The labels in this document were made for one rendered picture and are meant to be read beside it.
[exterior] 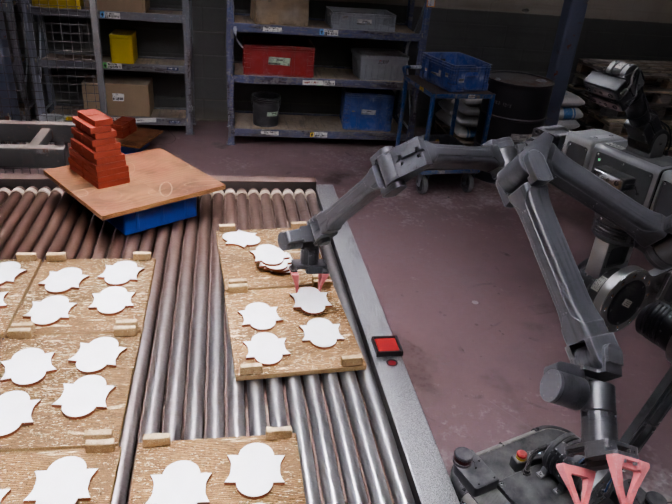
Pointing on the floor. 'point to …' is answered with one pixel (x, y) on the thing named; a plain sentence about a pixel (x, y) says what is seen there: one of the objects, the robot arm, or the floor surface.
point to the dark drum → (513, 108)
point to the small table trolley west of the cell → (450, 126)
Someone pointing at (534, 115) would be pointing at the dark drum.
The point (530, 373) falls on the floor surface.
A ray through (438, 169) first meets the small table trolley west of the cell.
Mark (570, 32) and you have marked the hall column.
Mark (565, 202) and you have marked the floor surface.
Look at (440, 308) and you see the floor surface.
